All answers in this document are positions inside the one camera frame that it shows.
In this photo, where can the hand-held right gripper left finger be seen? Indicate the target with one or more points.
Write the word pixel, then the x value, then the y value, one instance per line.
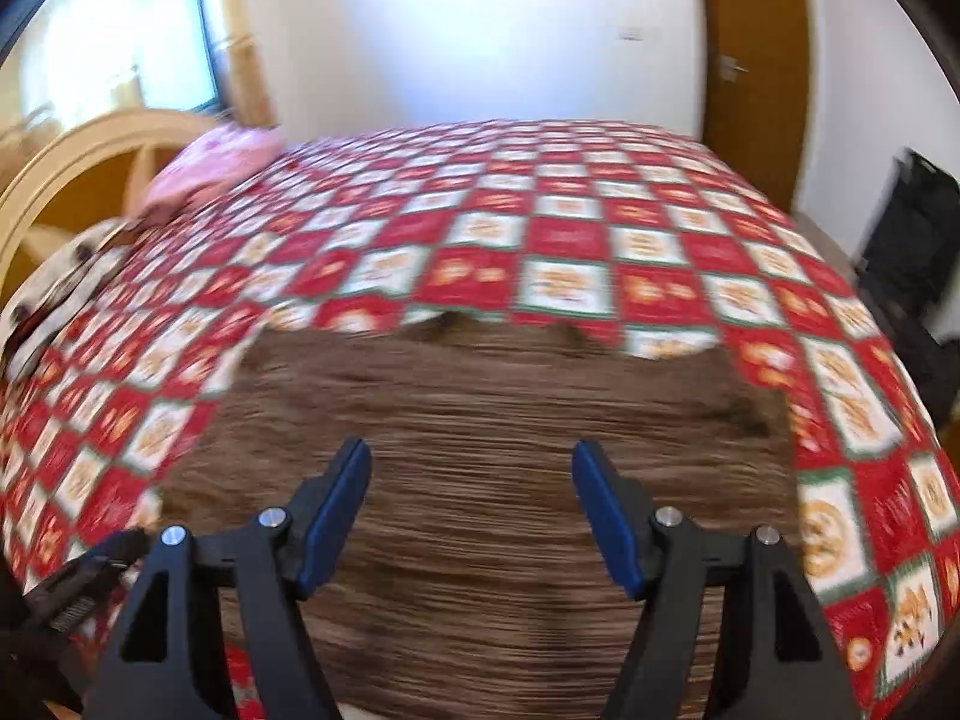
pixel 337 517

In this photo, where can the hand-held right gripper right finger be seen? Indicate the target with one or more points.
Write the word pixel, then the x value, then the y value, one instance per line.
pixel 611 517

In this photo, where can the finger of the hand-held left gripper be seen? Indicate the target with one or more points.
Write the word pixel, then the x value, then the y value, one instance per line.
pixel 82 577

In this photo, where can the brown knitted sweater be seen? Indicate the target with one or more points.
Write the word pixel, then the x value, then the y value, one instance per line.
pixel 480 465

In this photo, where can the white patterned pillow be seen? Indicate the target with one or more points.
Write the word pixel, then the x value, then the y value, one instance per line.
pixel 60 292

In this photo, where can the red checkered printed bedspread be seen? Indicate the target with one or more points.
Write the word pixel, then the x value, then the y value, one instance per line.
pixel 480 225

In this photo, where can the black bag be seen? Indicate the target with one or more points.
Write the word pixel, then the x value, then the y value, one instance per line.
pixel 926 375

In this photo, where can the pink pillow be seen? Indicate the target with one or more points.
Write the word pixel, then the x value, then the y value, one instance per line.
pixel 210 169

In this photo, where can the black folded chair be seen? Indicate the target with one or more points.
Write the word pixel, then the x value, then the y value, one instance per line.
pixel 911 240

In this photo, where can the wooden bed headboard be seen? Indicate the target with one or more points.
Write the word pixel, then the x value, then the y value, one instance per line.
pixel 82 157

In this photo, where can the brown wooden door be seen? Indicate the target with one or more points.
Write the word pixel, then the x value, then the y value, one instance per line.
pixel 757 67

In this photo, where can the yellow patterned curtain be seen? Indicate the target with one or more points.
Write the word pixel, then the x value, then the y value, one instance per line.
pixel 247 37

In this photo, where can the window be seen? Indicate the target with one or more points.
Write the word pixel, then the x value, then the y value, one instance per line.
pixel 176 37

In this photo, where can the white wall switch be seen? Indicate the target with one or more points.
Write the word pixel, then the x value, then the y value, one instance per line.
pixel 630 33

